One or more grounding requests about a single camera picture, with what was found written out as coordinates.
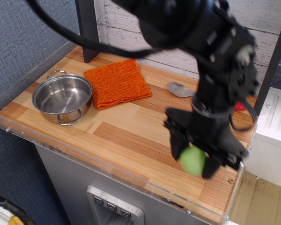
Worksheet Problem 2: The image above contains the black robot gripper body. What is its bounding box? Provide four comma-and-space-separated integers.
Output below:
164, 94, 250, 170

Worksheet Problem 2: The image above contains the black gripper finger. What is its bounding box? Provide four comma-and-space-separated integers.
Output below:
202, 155, 223, 179
170, 131, 189, 161

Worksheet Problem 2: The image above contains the green toy lemon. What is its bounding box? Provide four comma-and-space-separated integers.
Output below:
180, 145, 207, 176

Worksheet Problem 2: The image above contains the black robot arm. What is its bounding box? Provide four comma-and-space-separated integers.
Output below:
117, 0, 258, 178

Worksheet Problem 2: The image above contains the orange red folded cloth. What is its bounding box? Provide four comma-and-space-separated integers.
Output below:
84, 59, 152, 110

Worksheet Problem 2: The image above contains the white plastic side unit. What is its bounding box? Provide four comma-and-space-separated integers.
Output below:
244, 88, 281, 186

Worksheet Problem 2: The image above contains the grey toy fridge cabinet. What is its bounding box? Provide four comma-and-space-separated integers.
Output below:
36, 146, 204, 225

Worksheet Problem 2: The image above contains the stainless steel pot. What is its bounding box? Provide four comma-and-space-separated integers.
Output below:
32, 70, 93, 126

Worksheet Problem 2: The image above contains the clear acrylic table guard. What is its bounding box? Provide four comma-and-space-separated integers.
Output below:
0, 109, 243, 225

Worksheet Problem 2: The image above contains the yellow object bottom left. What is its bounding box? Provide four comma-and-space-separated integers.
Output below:
8, 215, 25, 225

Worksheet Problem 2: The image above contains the spoon with red handle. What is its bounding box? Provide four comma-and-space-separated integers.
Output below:
167, 82, 245, 111

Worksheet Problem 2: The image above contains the dark right shelf post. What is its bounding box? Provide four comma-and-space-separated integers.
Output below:
254, 31, 281, 116

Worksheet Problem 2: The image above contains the dark shelf post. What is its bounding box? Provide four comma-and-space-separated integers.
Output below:
254, 31, 281, 116
75, 0, 101, 64

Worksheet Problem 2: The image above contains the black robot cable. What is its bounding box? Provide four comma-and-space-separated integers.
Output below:
25, 0, 155, 59

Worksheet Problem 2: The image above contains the dark left shelf post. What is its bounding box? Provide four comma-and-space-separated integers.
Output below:
75, 0, 101, 64

